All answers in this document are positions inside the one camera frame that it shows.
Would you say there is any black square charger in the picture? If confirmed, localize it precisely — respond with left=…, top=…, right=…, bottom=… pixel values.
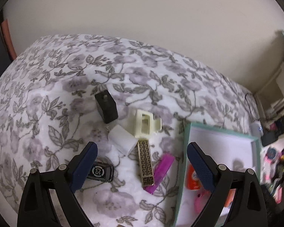
left=261, top=131, right=278, bottom=147

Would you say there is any black power adapter cube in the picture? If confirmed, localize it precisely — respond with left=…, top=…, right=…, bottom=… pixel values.
left=95, top=90, right=118, bottom=124

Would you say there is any cream plastic hair claw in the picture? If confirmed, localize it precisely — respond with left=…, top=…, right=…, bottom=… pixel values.
left=126, top=109, right=162, bottom=139

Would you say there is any cream shelf unit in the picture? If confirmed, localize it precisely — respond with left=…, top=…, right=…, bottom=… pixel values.
left=254, top=63, right=284, bottom=124

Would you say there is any floral white grey blanket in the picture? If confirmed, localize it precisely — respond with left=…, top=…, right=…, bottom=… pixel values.
left=0, top=34, right=258, bottom=226

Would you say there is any orange lion bottle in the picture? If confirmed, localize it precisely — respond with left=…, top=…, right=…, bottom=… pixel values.
left=186, top=164, right=202, bottom=190

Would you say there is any black cable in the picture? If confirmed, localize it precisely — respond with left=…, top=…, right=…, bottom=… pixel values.
left=245, top=92, right=261, bottom=121

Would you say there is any white power bank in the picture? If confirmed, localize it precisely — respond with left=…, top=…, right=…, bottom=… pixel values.
left=250, top=120, right=264, bottom=138

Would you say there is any purple folding comb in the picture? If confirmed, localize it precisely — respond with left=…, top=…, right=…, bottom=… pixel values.
left=144, top=153, right=175, bottom=194

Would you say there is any gold patterned hair clip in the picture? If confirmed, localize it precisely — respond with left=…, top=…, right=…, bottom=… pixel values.
left=137, top=139, right=154, bottom=187

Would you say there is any pink puppy toy figure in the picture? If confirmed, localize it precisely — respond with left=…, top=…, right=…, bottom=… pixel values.
left=194, top=190, right=211, bottom=214

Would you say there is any teal white cardboard box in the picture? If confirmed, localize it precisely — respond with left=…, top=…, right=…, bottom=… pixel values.
left=172, top=122, right=262, bottom=226

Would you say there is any white usb charger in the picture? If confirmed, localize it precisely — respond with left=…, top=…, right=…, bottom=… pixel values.
left=108, top=124, right=138, bottom=156

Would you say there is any black toy car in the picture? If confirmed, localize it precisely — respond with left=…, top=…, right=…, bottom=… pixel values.
left=87, top=161, right=114, bottom=182

